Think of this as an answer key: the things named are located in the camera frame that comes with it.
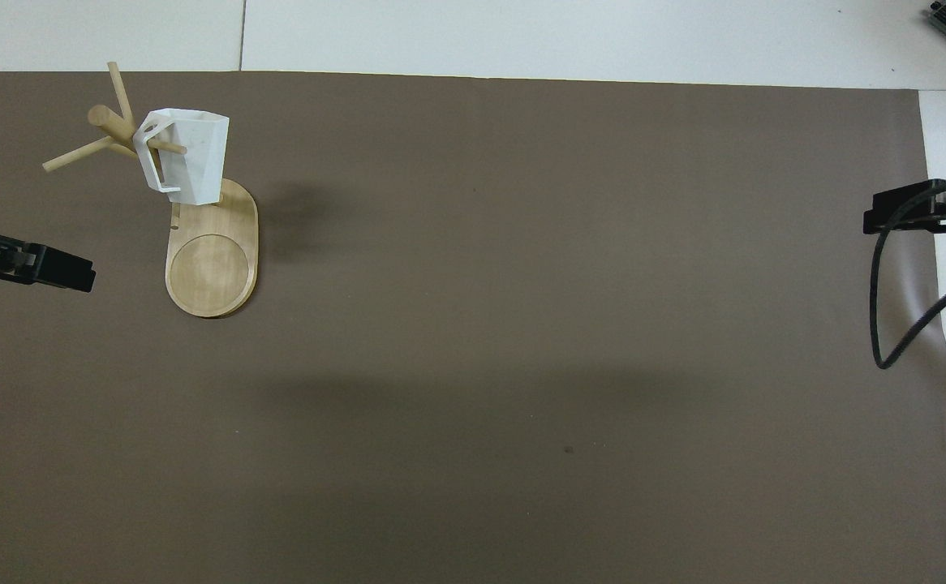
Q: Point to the wooden cup rack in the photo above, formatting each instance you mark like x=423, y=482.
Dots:
x=212, y=268

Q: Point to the white angular cup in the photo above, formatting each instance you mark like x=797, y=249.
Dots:
x=197, y=154

